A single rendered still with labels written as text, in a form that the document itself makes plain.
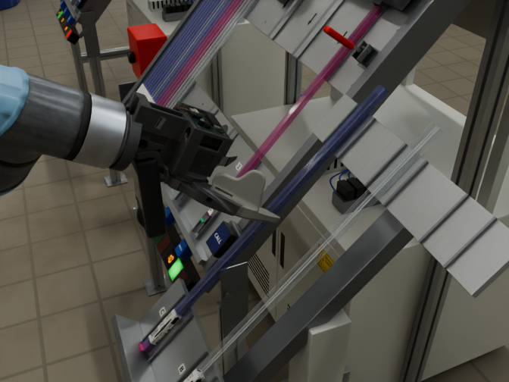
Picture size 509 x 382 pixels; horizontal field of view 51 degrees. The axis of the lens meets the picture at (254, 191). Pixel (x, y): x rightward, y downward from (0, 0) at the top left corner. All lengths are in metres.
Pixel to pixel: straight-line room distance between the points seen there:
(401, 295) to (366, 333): 0.12
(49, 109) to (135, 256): 1.56
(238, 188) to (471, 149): 0.56
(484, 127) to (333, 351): 0.51
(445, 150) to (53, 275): 1.40
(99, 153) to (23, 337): 1.39
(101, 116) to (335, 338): 0.42
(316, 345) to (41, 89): 0.46
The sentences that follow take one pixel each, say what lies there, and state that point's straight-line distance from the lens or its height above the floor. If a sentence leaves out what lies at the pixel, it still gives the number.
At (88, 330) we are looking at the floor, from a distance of 1.88.
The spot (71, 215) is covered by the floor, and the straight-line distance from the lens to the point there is 2.35.
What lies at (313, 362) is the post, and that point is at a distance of 0.77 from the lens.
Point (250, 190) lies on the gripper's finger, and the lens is 0.63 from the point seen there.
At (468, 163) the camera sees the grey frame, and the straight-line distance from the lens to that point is 1.09.
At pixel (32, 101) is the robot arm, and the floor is 1.15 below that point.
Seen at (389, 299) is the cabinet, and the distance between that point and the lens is 1.28.
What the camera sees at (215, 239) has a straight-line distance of 0.91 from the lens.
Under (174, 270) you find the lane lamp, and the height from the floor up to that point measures 0.65.
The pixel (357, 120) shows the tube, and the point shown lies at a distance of 0.72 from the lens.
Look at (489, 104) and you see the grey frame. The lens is 1.04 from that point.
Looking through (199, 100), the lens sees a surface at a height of 0.84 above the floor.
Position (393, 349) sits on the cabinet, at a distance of 1.46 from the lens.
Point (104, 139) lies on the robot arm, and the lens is 0.57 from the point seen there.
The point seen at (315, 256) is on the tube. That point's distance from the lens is 0.66.
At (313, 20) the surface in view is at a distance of 1.08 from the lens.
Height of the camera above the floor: 1.38
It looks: 36 degrees down
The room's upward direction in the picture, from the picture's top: straight up
